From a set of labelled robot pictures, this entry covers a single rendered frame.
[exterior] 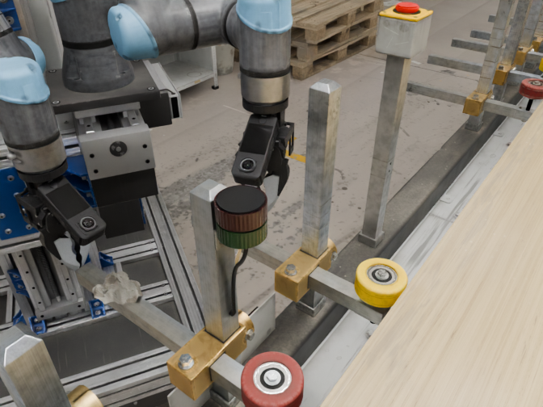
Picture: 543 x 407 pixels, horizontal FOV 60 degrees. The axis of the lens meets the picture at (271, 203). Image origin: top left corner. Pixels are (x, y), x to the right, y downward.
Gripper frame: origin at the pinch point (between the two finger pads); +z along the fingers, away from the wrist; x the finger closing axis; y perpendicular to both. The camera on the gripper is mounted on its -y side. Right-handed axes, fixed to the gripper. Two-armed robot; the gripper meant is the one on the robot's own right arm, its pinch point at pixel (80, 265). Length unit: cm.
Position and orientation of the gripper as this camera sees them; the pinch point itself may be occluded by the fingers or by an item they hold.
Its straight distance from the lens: 90.0
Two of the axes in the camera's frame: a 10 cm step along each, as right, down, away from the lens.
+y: -8.0, -3.6, 4.9
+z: 0.0, 8.1, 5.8
